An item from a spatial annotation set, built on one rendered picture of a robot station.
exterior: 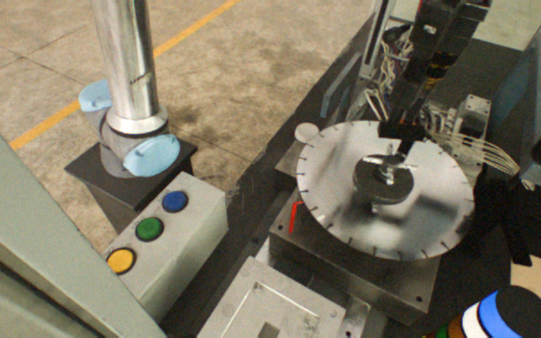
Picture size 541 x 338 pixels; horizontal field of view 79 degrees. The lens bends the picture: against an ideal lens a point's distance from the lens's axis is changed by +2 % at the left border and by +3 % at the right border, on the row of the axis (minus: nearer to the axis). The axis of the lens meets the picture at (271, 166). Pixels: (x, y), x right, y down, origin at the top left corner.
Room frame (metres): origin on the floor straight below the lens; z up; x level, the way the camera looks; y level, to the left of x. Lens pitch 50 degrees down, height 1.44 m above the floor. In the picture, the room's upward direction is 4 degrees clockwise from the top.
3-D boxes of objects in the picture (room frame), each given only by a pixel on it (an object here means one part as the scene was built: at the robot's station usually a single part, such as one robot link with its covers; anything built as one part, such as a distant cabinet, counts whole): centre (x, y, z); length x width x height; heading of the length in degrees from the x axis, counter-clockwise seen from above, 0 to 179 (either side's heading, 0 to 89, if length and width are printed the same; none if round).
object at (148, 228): (0.29, 0.21, 0.90); 0.04 x 0.04 x 0.02
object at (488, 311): (0.10, -0.22, 1.14); 0.05 x 0.04 x 0.03; 63
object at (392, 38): (0.46, -0.19, 1.21); 0.08 x 0.06 x 0.03; 153
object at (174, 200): (0.35, 0.18, 0.90); 0.04 x 0.04 x 0.02
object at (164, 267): (0.28, 0.20, 0.82); 0.28 x 0.11 x 0.15; 153
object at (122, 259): (0.23, 0.25, 0.89); 0.04 x 0.04 x 0.02
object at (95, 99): (0.58, 0.38, 0.91); 0.13 x 0.12 x 0.14; 45
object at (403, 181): (0.40, -0.22, 0.96); 0.11 x 0.11 x 0.03
